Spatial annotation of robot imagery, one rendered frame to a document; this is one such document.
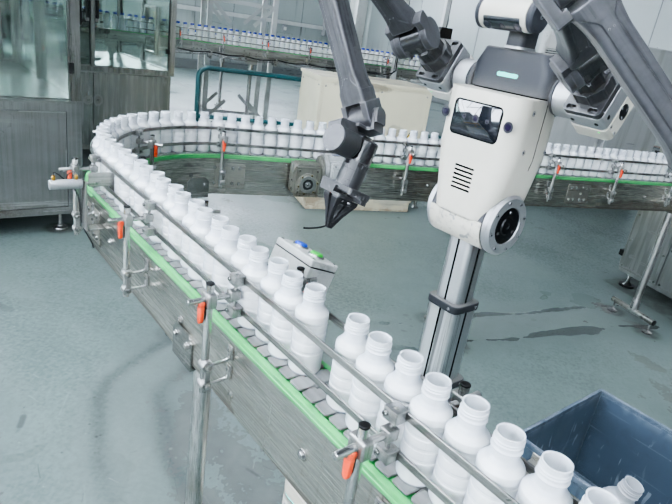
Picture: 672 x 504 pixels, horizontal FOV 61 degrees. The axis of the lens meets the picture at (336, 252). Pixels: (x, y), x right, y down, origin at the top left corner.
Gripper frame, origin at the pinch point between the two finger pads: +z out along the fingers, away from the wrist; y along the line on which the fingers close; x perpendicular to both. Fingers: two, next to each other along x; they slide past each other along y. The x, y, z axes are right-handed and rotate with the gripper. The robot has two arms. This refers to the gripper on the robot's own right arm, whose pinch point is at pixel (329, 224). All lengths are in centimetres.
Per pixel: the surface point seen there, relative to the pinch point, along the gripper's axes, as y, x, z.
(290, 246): -4.5, -3.9, 8.2
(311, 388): 27.7, -14.0, 24.6
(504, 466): 65, -18, 12
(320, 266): 4.0, -1.1, 8.8
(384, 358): 41.4, -17.4, 11.1
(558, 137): -258, 511, -146
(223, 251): -6.1, -18.6, 13.4
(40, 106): -301, 17, 28
